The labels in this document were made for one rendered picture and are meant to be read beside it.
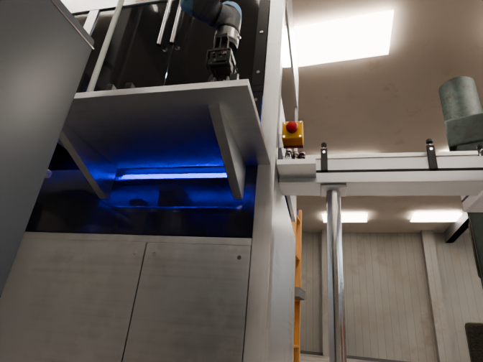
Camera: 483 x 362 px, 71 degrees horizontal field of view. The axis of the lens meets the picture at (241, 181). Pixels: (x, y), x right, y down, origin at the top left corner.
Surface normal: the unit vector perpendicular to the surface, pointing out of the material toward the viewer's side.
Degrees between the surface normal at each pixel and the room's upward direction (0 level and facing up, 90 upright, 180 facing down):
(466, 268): 90
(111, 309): 90
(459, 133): 90
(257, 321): 90
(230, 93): 180
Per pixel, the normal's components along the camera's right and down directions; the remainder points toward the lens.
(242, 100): -0.09, 0.90
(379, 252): -0.28, -0.42
